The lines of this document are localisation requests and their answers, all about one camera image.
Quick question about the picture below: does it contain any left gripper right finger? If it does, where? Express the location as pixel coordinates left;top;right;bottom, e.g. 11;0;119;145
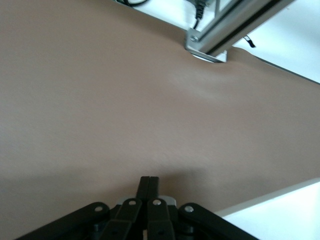
147;176;261;240

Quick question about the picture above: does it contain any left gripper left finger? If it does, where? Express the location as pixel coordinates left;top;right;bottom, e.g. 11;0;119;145
14;176;151;240

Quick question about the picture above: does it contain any aluminium camera post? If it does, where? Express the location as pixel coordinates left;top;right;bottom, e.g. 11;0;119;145
197;0;276;55

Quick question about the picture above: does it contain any grey metal post bracket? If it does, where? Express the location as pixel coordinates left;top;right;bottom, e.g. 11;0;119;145
184;27;229;65

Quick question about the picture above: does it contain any black plug cable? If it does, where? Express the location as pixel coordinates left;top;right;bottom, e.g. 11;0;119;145
191;0;210;31

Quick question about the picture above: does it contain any brown table mat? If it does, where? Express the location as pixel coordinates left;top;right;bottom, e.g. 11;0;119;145
0;0;320;240

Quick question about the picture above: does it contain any short black cable end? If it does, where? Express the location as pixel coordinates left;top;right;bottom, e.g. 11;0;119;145
243;35;256;49

